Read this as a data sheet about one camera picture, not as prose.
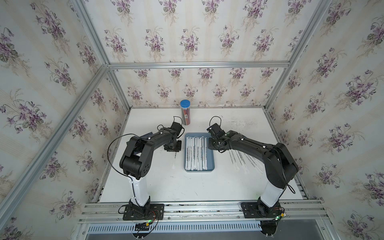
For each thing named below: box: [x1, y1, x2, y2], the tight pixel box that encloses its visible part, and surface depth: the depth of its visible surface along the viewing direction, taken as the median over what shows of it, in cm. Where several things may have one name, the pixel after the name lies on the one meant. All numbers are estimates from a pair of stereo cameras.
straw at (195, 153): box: [194, 136, 198, 171], surface depth 95 cm
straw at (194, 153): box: [193, 136, 197, 171], surface depth 95 cm
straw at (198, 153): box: [197, 137, 201, 171], surface depth 95 cm
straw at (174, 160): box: [172, 151, 178, 170], surface depth 94 cm
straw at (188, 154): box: [185, 137, 191, 171], surface depth 95 cm
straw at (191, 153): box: [190, 137, 194, 171], surface depth 95 cm
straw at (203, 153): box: [201, 137, 205, 171], surface depth 93 cm
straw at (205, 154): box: [204, 137, 208, 171], surface depth 92 cm
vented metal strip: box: [86, 223, 262, 233], surface depth 72 cm
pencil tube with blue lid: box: [180, 99, 191, 126], surface depth 100 cm
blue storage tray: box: [183, 132, 215, 173], surface depth 92 cm
